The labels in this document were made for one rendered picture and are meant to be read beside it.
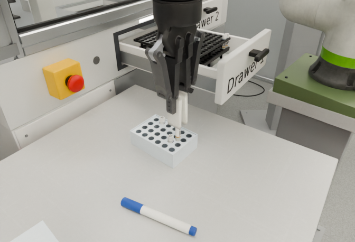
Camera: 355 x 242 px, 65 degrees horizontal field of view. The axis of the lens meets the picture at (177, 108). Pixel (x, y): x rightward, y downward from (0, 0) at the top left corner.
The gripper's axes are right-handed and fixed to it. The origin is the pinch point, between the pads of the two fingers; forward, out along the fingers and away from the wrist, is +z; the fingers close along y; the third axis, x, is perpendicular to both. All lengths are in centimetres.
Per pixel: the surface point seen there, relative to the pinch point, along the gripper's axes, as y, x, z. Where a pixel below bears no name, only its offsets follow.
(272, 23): 191, 56, 37
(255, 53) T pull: 28.2, -1.8, -2.8
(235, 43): 40.0, 10.0, 0.7
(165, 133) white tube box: 1.1, 4.4, 8.7
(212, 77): 16.5, 2.8, 0.7
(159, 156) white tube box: -3.4, 2.2, 11.0
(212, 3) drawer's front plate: 64, 34, -3
